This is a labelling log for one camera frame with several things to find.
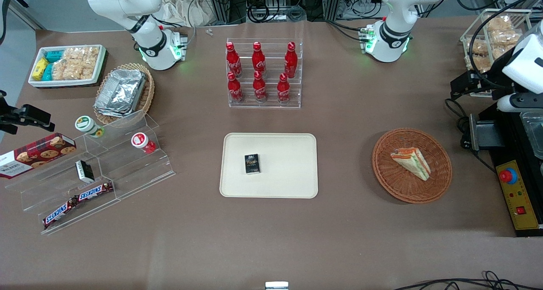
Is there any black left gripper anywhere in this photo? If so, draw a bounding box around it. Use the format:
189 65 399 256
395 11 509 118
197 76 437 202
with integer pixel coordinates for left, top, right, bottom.
445 48 516 102

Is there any small black printed box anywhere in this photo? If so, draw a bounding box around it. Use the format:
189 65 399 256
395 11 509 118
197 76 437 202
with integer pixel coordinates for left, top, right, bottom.
244 154 261 175

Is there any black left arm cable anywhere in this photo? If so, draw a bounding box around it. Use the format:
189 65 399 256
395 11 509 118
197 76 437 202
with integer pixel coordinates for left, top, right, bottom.
468 0 543 91

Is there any green lid yogurt cup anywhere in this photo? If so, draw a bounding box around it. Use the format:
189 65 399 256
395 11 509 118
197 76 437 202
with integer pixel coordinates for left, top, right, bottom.
75 115 105 138

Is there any clear plastic container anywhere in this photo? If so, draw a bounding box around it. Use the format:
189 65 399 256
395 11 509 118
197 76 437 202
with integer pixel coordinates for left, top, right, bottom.
519 111 543 160

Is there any clear acrylic bottle rack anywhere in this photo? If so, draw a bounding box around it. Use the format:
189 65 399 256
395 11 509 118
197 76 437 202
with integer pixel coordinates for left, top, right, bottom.
226 38 304 109

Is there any clear bin of snacks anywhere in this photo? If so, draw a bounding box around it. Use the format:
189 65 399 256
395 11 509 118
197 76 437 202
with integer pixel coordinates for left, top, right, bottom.
460 8 533 98

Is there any grey metal bracket block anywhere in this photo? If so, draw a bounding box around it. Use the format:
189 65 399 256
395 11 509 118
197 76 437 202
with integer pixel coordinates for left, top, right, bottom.
468 113 506 152

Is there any black cable bundle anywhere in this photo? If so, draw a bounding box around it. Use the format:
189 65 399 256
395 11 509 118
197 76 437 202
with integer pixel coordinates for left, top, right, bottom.
394 270 543 290

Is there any black equipment base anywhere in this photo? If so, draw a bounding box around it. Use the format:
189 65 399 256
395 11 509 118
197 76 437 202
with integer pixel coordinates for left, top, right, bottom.
469 103 543 238

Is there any beige rectangular serving tray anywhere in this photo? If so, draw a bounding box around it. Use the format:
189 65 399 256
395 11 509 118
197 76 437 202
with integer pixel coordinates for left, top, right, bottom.
219 132 319 199

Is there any black cable on table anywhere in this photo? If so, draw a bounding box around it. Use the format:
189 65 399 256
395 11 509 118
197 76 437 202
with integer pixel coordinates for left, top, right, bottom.
444 98 498 175

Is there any white rectangular snack bin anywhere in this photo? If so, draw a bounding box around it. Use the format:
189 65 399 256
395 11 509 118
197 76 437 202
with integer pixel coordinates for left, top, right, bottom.
28 45 107 88

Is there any round brown wicker basket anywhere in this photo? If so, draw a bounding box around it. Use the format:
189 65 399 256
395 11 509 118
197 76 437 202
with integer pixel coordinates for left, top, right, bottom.
372 128 453 204

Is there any clear acrylic tiered stand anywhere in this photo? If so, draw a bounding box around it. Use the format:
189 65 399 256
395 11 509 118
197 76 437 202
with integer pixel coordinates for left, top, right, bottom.
4 110 176 236

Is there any oval light wicker basket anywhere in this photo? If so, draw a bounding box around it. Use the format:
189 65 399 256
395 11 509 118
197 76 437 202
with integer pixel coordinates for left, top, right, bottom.
93 63 155 125

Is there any clear rice cracker bag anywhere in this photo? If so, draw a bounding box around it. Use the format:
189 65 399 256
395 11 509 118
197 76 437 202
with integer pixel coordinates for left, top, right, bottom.
81 56 99 79
64 47 101 64
52 59 84 81

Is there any clear fried snack bag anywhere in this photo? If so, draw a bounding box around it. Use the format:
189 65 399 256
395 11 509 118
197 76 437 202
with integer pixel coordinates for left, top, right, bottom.
490 30 523 49
485 16 514 33
465 53 493 74
467 39 490 56

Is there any yellow emergency stop panel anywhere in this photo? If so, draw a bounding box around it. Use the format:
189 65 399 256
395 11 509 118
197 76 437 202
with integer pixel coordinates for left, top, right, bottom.
495 160 542 231

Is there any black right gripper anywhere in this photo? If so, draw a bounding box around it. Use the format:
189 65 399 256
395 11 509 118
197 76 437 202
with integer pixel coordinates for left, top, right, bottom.
0 90 56 135

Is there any red tartan cookie box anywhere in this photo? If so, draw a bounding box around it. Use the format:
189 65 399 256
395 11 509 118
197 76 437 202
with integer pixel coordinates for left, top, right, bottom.
0 133 77 180

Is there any red cola bottle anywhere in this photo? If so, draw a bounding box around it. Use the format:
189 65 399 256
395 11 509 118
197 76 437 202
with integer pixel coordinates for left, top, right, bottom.
226 42 243 79
252 42 267 78
227 72 244 104
277 73 291 104
253 71 268 103
284 42 298 79

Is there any small black white box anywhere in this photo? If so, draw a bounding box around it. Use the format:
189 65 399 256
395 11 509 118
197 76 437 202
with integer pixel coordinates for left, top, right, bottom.
76 160 95 184

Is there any beige crumpled cloth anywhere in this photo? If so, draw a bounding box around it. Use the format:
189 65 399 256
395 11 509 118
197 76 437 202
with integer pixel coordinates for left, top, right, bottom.
159 0 218 28

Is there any brown snickers bar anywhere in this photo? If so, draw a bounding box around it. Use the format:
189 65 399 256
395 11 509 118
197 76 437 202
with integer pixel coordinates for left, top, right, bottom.
76 181 115 202
42 197 79 229

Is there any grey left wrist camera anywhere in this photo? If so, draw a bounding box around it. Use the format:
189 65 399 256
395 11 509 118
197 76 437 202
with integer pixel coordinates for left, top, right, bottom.
496 93 543 113

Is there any black base power cable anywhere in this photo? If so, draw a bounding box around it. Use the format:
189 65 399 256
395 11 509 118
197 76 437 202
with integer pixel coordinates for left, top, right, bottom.
326 20 370 42

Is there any silver foil container stack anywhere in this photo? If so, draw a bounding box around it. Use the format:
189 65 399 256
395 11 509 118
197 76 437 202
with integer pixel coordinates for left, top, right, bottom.
94 69 147 118

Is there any yellow snack pack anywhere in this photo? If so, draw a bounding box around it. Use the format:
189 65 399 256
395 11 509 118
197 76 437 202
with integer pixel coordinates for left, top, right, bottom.
32 57 50 82

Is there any triangular sandwich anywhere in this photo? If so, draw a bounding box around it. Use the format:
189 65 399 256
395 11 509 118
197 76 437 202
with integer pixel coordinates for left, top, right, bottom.
390 148 431 181

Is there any red lid yogurt cup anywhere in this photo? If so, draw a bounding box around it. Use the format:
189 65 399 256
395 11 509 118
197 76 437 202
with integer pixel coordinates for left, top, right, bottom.
131 132 157 155

